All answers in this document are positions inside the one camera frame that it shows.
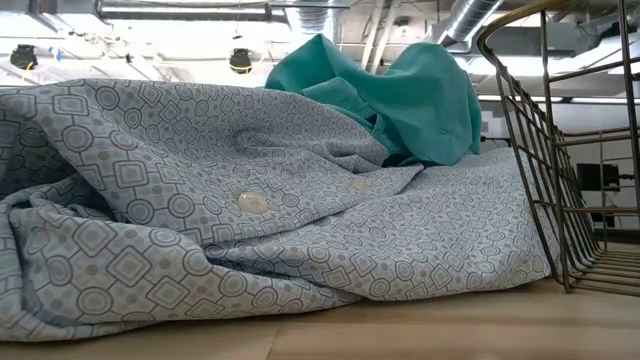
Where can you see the light geometric patterned shirt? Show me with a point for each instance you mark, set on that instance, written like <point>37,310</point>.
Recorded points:
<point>200,175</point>

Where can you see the black background monitor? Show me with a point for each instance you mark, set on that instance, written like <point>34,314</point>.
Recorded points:
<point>597,176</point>

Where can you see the silver ribbed ventilation duct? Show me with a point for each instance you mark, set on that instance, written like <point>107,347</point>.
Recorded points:
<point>312,17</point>

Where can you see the black ceiling lamp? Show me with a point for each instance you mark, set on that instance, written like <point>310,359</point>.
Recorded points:
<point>240,61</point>
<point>23,56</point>

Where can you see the turquoise cloth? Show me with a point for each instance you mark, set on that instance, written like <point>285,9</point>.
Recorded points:
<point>425,100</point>

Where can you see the silver slanted ventilation duct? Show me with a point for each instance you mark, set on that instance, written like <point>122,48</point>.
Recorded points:
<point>470,20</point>

